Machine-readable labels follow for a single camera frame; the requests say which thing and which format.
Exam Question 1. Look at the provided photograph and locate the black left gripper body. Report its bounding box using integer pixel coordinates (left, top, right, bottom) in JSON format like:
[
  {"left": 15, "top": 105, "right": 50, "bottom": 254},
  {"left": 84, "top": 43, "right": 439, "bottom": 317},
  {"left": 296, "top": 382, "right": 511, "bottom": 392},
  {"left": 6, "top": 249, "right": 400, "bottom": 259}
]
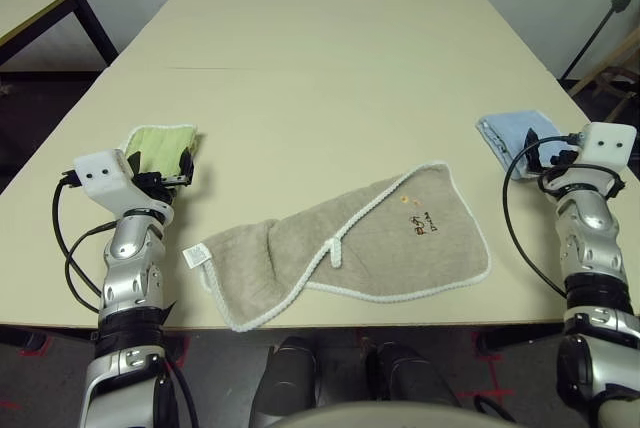
[{"left": 130, "top": 171, "right": 195, "bottom": 205}]

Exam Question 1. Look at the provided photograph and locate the grey robot torso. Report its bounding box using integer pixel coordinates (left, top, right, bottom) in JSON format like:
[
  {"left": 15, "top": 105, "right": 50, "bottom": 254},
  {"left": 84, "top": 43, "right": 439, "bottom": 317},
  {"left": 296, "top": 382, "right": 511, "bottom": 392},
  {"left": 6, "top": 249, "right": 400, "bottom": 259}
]
[{"left": 269, "top": 400, "right": 521, "bottom": 428}]

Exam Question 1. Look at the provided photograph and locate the beige towel with white trim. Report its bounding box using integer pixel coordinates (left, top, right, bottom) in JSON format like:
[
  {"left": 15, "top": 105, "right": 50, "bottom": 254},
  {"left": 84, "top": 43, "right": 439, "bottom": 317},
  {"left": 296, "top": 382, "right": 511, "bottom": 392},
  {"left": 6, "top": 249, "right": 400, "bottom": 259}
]
[{"left": 182, "top": 160, "right": 494, "bottom": 334}]

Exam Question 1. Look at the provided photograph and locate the blue folded towel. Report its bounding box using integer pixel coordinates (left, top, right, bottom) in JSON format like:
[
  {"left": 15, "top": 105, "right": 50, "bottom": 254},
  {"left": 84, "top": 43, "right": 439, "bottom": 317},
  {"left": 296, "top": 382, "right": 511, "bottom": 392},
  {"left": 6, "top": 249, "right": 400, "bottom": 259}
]
[{"left": 474, "top": 107, "right": 564, "bottom": 182}]

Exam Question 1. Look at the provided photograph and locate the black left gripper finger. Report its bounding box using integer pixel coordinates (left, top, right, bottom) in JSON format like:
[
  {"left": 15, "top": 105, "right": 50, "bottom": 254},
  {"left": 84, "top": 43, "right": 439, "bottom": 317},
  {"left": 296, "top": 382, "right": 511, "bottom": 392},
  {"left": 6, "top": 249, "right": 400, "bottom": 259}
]
[
  {"left": 125, "top": 149, "right": 145, "bottom": 177},
  {"left": 179, "top": 146, "right": 197, "bottom": 185}
]

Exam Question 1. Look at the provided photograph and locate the green folded towel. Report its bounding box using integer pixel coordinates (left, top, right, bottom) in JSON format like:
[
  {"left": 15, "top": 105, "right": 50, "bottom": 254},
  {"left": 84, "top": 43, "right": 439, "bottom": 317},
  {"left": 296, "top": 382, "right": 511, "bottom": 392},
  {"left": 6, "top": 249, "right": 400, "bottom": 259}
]
[{"left": 122, "top": 122, "right": 204, "bottom": 187}]

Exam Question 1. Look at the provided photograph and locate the black tripod stand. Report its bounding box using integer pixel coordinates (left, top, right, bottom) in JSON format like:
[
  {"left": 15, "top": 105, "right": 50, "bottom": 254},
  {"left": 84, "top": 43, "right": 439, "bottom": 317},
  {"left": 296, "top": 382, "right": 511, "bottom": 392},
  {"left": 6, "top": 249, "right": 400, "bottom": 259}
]
[{"left": 559, "top": 0, "right": 640, "bottom": 82}]

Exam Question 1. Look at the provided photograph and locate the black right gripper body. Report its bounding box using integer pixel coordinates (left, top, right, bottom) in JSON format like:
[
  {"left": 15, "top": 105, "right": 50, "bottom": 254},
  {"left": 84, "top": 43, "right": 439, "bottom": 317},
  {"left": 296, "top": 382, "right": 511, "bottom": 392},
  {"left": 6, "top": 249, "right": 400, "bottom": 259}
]
[{"left": 539, "top": 146, "right": 582, "bottom": 183}]

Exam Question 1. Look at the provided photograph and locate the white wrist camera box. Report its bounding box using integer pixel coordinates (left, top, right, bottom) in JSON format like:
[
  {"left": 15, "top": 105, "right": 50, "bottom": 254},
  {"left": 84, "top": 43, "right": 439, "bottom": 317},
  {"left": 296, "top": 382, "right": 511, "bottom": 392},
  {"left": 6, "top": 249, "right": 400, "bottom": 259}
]
[
  {"left": 579, "top": 121, "right": 637, "bottom": 170},
  {"left": 73, "top": 148, "right": 137, "bottom": 210}
]

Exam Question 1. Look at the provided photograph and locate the beige side table black frame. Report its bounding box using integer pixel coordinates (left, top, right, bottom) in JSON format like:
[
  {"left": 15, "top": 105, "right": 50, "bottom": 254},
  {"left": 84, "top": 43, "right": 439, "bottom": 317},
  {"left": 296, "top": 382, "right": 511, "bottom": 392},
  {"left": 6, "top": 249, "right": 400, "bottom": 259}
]
[{"left": 0, "top": 0, "right": 120, "bottom": 80}]

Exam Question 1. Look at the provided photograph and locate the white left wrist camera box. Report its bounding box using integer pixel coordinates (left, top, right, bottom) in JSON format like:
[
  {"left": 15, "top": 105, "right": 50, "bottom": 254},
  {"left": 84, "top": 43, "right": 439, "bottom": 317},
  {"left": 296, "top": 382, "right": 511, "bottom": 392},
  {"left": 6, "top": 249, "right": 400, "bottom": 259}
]
[{"left": 73, "top": 148, "right": 137, "bottom": 210}]

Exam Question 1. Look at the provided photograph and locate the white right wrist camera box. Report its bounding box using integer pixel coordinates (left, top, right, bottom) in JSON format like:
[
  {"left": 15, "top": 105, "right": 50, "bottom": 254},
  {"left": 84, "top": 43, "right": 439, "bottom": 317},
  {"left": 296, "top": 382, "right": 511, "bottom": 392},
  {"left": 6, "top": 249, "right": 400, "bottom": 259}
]
[{"left": 579, "top": 121, "right": 637, "bottom": 170}]

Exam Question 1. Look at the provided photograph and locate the black table foot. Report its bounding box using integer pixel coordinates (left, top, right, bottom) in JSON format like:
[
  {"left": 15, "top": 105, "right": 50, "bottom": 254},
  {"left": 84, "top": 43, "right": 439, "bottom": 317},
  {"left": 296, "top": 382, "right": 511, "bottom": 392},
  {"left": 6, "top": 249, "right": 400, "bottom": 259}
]
[{"left": 0, "top": 326, "right": 51, "bottom": 355}]

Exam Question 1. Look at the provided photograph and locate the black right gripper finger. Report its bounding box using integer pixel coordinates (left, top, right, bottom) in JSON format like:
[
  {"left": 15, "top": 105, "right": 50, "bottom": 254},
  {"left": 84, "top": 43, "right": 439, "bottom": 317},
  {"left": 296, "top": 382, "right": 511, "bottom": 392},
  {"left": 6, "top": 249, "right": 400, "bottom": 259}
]
[{"left": 522, "top": 128, "right": 545, "bottom": 174}]

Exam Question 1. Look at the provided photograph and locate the dark grey robot right leg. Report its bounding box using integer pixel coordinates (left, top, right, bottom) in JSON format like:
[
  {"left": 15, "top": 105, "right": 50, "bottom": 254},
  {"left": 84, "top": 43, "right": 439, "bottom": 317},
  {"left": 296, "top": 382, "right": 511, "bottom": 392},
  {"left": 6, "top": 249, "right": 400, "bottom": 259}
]
[{"left": 373, "top": 342, "right": 462, "bottom": 428}]

